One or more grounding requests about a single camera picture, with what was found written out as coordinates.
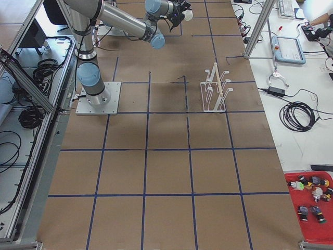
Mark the person in white shirt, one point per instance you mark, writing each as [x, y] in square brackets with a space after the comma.
[325, 37]

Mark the red parts tray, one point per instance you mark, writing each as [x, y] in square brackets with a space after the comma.
[311, 194]

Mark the white keyboard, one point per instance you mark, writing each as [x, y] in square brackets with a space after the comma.
[285, 8]

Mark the black power brick right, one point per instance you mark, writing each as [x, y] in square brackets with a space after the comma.
[276, 91]

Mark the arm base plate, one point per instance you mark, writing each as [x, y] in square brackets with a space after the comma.
[106, 103]

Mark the white wire cup rack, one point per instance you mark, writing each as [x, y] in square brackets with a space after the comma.
[214, 90]

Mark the aluminium frame post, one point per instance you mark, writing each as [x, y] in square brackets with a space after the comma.
[261, 21]

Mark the pale green-white cup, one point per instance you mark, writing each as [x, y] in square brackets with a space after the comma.
[188, 14]

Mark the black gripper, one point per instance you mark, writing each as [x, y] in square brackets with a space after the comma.
[179, 11]

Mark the teach pendant tablet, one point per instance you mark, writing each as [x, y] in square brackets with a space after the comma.
[288, 50]

